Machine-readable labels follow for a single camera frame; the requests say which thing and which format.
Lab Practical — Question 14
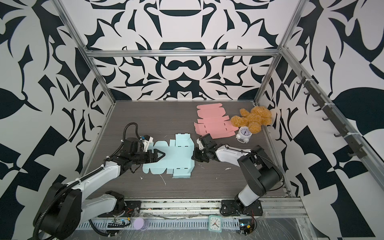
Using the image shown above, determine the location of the white alarm clock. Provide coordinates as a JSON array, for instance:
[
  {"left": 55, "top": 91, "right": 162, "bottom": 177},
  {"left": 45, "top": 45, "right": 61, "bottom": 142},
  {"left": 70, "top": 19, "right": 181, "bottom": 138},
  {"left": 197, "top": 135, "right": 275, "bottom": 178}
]
[{"left": 236, "top": 127, "right": 252, "bottom": 144}]

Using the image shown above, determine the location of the right circuit board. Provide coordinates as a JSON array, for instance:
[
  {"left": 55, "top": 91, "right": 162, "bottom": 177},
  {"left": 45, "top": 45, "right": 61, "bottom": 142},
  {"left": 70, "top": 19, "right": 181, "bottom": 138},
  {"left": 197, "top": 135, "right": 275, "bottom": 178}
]
[{"left": 239, "top": 218, "right": 257, "bottom": 236}]

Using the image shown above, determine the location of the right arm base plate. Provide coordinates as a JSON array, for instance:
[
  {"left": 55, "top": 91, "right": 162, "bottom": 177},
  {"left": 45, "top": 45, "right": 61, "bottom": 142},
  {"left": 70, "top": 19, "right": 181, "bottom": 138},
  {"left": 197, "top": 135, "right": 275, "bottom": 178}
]
[{"left": 220, "top": 200, "right": 264, "bottom": 217}]

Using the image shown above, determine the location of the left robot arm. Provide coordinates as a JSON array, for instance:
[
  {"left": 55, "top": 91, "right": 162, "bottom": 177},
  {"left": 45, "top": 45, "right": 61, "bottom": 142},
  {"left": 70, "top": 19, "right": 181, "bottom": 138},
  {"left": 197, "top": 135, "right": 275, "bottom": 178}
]
[{"left": 32, "top": 135, "right": 166, "bottom": 240}]

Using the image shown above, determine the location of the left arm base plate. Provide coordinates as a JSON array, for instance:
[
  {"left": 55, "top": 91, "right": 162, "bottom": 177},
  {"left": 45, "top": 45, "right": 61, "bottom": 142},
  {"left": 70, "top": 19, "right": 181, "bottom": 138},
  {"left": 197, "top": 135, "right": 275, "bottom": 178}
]
[{"left": 98, "top": 201, "right": 142, "bottom": 218}]

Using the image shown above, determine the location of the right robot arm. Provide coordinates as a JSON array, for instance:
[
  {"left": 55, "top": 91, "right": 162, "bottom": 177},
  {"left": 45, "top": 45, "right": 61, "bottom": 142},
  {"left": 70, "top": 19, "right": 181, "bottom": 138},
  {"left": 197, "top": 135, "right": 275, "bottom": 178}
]
[{"left": 192, "top": 134, "right": 283, "bottom": 207}]

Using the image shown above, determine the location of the circuit board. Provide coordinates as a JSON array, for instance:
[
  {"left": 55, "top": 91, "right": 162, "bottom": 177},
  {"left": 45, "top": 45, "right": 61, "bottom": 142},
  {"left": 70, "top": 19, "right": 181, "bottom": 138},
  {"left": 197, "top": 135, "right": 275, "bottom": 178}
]
[
  {"left": 108, "top": 218, "right": 131, "bottom": 228},
  {"left": 239, "top": 218, "right": 257, "bottom": 236}
]

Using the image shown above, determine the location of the brown teddy bear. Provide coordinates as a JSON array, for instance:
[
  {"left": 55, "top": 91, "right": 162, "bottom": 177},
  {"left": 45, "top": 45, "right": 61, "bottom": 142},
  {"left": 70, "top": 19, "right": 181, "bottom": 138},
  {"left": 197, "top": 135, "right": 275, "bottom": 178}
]
[{"left": 231, "top": 106, "right": 272, "bottom": 134}]

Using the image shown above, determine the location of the purple round lid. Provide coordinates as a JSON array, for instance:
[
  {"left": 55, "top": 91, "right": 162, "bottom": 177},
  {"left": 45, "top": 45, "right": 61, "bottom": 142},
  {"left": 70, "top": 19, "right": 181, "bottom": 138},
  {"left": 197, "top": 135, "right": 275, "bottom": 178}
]
[{"left": 134, "top": 218, "right": 149, "bottom": 231}]

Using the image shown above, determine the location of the wall hook rail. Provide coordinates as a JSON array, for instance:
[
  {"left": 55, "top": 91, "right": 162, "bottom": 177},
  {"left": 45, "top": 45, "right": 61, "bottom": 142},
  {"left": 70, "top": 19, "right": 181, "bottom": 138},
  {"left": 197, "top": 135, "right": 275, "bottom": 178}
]
[{"left": 298, "top": 76, "right": 368, "bottom": 159}]

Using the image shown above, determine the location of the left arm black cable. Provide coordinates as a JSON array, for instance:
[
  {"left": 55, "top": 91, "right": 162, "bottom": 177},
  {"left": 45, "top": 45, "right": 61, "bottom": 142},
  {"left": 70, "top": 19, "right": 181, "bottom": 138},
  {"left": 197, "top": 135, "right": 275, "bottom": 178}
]
[{"left": 122, "top": 122, "right": 142, "bottom": 142}]

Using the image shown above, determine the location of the green square clock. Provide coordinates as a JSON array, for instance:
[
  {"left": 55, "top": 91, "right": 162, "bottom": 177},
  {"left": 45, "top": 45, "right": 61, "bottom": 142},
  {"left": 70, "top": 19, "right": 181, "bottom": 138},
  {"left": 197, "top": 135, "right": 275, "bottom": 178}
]
[{"left": 208, "top": 215, "right": 222, "bottom": 233}]

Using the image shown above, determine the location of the light blue paper box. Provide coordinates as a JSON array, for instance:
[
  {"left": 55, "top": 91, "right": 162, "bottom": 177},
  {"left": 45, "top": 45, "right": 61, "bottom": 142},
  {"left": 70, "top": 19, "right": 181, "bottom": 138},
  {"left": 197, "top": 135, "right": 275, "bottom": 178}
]
[{"left": 142, "top": 134, "right": 195, "bottom": 179}]

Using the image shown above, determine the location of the pink flat paper box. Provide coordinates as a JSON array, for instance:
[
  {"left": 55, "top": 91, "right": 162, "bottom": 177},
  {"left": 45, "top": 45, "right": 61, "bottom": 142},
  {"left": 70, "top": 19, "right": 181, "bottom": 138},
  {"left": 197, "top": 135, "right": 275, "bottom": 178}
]
[{"left": 194, "top": 103, "right": 239, "bottom": 139}]

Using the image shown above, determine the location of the left circuit board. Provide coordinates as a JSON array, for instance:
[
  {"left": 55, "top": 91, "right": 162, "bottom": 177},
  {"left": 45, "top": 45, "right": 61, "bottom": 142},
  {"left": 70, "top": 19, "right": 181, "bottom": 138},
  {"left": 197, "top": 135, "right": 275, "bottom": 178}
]
[{"left": 108, "top": 218, "right": 131, "bottom": 228}]

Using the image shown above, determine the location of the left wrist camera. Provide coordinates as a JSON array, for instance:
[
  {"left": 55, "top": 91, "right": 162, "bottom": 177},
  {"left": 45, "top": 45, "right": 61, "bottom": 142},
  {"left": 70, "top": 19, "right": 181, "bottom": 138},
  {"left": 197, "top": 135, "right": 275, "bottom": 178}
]
[{"left": 141, "top": 135, "right": 153, "bottom": 152}]

